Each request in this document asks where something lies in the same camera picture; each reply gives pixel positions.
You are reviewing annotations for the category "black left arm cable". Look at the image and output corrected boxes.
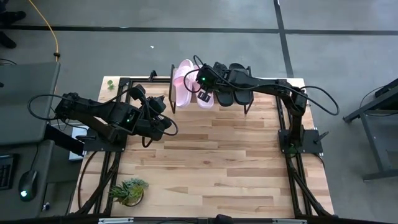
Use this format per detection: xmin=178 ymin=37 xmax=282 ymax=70
xmin=27 ymin=93 xmax=75 ymax=122

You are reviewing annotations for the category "black aluminium table frame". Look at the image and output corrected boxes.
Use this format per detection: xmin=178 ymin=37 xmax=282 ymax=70
xmin=74 ymin=76 xmax=335 ymax=218

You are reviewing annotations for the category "black right camera cable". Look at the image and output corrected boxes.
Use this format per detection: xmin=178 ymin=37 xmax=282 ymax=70
xmin=183 ymin=55 xmax=208 ymax=94

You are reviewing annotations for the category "grey desk top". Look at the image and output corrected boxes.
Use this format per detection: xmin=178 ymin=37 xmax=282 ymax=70
xmin=0 ymin=62 xmax=62 ymax=146

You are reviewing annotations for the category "black table-level camera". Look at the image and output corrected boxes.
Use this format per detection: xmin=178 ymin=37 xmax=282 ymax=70
xmin=213 ymin=213 xmax=234 ymax=224

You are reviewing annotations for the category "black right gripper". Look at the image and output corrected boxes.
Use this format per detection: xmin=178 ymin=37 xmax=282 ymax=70
xmin=195 ymin=63 xmax=224 ymax=102

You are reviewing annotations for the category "black metal cart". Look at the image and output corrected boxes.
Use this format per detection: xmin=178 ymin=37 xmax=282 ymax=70
xmin=343 ymin=77 xmax=398 ymax=182

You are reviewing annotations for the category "wooden shelf with black frame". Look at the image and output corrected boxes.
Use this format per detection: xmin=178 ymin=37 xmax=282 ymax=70
xmin=169 ymin=63 xmax=255 ymax=115

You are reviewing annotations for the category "pink slide sandal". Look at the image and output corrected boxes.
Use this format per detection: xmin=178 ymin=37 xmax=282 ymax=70
xmin=172 ymin=58 xmax=196 ymax=109
xmin=189 ymin=64 xmax=215 ymax=110

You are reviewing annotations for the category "person's foot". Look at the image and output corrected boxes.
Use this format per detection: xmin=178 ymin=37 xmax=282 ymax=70
xmin=0 ymin=30 xmax=17 ymax=49
xmin=0 ymin=11 xmax=27 ymax=25

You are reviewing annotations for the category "black computer mouse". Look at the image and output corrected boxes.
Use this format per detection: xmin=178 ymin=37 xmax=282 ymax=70
xmin=17 ymin=169 xmax=40 ymax=202

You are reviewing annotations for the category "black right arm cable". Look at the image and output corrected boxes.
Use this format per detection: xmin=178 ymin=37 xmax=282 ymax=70
xmin=214 ymin=67 xmax=340 ymax=116

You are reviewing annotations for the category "black keyboard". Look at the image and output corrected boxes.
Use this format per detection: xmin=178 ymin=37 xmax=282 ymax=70
xmin=0 ymin=154 xmax=17 ymax=191

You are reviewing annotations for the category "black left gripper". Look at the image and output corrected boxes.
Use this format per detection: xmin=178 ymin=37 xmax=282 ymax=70
xmin=116 ymin=83 xmax=167 ymax=134

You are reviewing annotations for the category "black slide sandal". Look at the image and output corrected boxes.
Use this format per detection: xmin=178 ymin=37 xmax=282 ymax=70
xmin=229 ymin=63 xmax=254 ymax=106
xmin=213 ymin=62 xmax=234 ymax=108

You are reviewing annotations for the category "black left camera cable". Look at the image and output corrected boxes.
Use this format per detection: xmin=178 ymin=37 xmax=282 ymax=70
xmin=141 ymin=102 xmax=179 ymax=149

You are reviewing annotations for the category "yellow cable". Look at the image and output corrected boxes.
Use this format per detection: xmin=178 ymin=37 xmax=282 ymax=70
xmin=28 ymin=0 xmax=60 ymax=62

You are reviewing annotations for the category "dark desk top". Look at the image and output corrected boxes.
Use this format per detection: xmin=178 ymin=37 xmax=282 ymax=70
xmin=0 ymin=139 xmax=77 ymax=222

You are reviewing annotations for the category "black camera cable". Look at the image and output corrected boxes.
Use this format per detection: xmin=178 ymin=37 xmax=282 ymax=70
xmin=141 ymin=102 xmax=179 ymax=149
xmin=183 ymin=55 xmax=208 ymax=94

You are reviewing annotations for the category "silver frame bracket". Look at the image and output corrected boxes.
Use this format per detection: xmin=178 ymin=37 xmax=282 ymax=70
xmin=272 ymin=218 xmax=308 ymax=224
xmin=98 ymin=217 xmax=134 ymax=224

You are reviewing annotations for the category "succulent plant in pot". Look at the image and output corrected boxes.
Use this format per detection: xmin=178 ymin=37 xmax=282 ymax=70
xmin=108 ymin=177 xmax=150 ymax=208

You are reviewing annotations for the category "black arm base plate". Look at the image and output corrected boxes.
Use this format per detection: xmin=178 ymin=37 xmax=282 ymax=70
xmin=76 ymin=133 xmax=127 ymax=153
xmin=278 ymin=129 xmax=324 ymax=155

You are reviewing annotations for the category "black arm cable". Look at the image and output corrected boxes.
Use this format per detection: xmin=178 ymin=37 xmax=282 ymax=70
xmin=27 ymin=93 xmax=75 ymax=122
xmin=214 ymin=67 xmax=340 ymax=116

